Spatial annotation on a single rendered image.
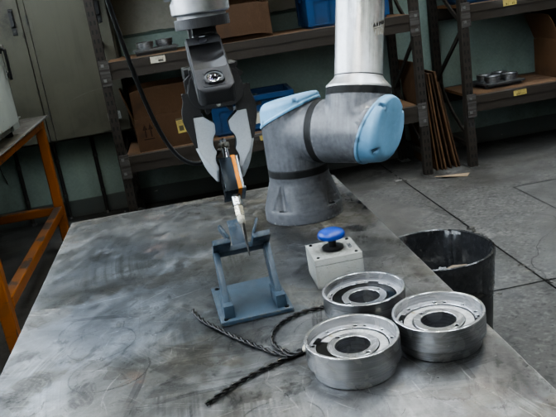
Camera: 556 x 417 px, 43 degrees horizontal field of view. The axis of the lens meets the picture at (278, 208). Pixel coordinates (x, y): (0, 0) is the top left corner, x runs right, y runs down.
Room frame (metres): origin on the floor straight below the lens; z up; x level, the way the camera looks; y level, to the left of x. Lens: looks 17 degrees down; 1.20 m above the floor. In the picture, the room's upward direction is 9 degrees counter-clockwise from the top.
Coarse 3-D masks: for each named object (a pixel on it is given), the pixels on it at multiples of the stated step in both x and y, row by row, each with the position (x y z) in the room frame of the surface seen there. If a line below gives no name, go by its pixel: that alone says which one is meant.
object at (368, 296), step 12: (348, 276) 0.87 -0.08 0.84; (360, 276) 0.87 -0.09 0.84; (372, 276) 0.86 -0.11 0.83; (384, 276) 0.85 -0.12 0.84; (396, 276) 0.84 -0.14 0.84; (324, 288) 0.83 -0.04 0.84; (336, 288) 0.86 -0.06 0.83; (360, 288) 0.84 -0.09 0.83; (372, 288) 0.84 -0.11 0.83; (396, 288) 0.83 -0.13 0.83; (324, 300) 0.81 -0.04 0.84; (348, 300) 0.81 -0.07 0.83; (360, 300) 0.84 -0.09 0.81; (372, 300) 0.83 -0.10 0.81; (384, 300) 0.77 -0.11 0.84; (396, 300) 0.78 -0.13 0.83; (336, 312) 0.79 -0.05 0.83; (348, 312) 0.77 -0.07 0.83; (360, 312) 0.77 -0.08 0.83; (372, 312) 0.77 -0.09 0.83; (384, 312) 0.77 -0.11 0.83
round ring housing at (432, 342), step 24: (408, 312) 0.75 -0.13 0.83; (432, 312) 0.75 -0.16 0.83; (456, 312) 0.74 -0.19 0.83; (480, 312) 0.73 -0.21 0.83; (408, 336) 0.69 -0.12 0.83; (432, 336) 0.68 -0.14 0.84; (456, 336) 0.67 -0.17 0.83; (480, 336) 0.69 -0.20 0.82; (432, 360) 0.68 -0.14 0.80; (456, 360) 0.68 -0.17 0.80
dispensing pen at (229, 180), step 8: (224, 144) 0.93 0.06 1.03; (224, 152) 0.92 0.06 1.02; (224, 160) 0.90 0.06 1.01; (224, 168) 0.89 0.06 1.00; (232, 168) 0.89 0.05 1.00; (224, 176) 0.89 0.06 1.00; (232, 176) 0.89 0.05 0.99; (224, 184) 0.88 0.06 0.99; (232, 184) 0.88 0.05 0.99; (224, 192) 0.88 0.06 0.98; (232, 192) 0.88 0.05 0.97; (224, 200) 0.90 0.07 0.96; (232, 200) 0.89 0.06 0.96; (240, 200) 0.88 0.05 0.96; (240, 208) 0.88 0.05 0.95; (240, 216) 0.87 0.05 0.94; (240, 224) 0.87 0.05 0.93; (248, 248) 0.85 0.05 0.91
